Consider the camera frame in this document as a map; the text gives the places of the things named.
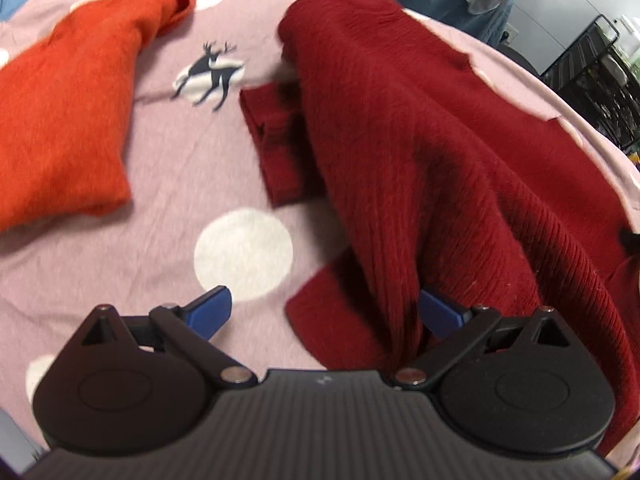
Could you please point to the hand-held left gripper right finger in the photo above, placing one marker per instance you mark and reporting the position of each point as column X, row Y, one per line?
column 437, row 312

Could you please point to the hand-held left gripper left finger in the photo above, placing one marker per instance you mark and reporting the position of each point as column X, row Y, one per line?
column 212, row 307

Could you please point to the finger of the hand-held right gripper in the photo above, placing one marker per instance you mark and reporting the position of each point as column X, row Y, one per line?
column 631, row 240

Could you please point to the dark red knit cardigan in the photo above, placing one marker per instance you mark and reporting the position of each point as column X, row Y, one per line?
column 425, row 160

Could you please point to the pink deer print blanket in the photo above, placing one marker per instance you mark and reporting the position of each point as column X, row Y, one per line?
column 200, row 170

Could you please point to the black round stool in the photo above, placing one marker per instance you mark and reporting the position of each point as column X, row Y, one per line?
column 522, row 62

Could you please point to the orange knit sweater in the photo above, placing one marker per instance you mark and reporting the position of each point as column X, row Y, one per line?
column 65, row 110

